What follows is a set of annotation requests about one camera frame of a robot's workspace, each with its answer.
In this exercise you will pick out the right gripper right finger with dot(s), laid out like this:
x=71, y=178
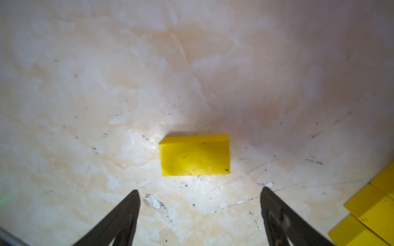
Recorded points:
x=284, y=227

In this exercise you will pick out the yellow small block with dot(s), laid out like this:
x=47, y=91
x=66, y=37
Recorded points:
x=195, y=155

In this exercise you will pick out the yellow short block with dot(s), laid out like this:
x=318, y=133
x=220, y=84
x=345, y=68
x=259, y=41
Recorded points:
x=351, y=232

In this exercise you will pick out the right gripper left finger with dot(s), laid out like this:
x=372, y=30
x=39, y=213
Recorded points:
x=118, y=227

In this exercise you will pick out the yellow long block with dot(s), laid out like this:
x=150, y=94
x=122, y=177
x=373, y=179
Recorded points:
x=375, y=210
x=384, y=181

